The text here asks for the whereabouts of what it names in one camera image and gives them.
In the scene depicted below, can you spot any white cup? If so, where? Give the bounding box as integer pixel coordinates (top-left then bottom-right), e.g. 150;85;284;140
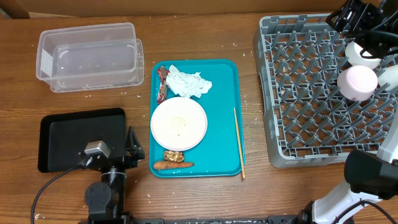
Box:
378;65;398;91

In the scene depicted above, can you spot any pink white bowl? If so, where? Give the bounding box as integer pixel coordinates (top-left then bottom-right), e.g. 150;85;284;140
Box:
337;65;378;101

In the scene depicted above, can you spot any red snack wrapper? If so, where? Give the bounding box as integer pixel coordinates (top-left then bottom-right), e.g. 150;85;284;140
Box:
157;65;169;105

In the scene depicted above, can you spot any white tissue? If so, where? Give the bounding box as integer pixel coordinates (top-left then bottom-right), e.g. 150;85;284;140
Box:
166;65;213;98

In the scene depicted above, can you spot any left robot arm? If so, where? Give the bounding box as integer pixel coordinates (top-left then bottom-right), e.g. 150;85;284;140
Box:
81;127;145;224

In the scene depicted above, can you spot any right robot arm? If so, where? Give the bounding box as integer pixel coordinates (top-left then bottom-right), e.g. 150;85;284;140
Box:
292;0;397;223

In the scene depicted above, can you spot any grey dishwasher rack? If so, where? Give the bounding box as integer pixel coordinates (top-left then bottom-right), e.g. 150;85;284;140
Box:
253;14;397;168

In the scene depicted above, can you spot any carrot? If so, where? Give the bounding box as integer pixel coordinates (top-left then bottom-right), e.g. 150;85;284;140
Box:
153;161;195;170

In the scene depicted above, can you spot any brown food scrap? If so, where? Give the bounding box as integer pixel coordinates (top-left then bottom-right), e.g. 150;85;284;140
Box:
163;150;185;162

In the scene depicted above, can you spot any large white plate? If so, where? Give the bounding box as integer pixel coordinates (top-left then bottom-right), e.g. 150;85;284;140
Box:
150;97;208;151

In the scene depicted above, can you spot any black plastic tray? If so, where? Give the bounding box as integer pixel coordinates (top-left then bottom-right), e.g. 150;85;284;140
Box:
37;108;126;173

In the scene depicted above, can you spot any teal serving tray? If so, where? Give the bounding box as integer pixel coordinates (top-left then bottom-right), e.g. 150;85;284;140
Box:
149;59;245;178

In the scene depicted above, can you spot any clear plastic bin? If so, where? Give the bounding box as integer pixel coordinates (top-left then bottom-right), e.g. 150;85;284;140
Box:
36;22;138;88

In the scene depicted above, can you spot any wooden chopstick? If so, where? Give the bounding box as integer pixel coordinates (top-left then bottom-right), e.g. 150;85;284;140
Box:
233;108;246;179

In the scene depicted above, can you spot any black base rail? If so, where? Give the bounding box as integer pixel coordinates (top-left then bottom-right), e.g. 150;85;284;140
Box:
80;215;300;224

